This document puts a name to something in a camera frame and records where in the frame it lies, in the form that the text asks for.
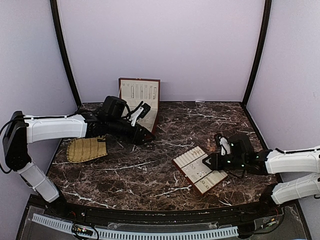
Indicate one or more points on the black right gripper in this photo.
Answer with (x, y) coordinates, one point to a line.
(215, 160)

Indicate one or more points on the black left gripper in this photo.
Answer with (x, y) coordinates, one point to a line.
(138, 140)

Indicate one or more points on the brown jewelry display tray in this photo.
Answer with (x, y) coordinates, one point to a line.
(201, 177)

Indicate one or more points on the red wooden jewelry box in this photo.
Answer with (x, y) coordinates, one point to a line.
(140, 90)

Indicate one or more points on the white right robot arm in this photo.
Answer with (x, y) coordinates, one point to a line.
(271, 162)

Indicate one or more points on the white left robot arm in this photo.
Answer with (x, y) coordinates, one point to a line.
(26, 138)

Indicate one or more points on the woven bamboo tray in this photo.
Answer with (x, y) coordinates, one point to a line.
(81, 150)

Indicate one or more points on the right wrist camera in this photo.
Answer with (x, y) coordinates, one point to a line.
(235, 145)

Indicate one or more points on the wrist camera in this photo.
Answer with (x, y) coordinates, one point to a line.
(235, 145)
(115, 108)

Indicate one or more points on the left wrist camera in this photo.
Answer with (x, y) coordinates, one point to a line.
(115, 108)

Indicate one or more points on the white slotted cable duct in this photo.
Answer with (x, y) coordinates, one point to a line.
(119, 231)

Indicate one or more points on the black left frame post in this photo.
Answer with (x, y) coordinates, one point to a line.
(63, 52)

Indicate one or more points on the black frame post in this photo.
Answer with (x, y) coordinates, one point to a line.
(63, 52)
(258, 52)

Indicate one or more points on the black right frame post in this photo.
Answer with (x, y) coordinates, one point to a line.
(258, 52)

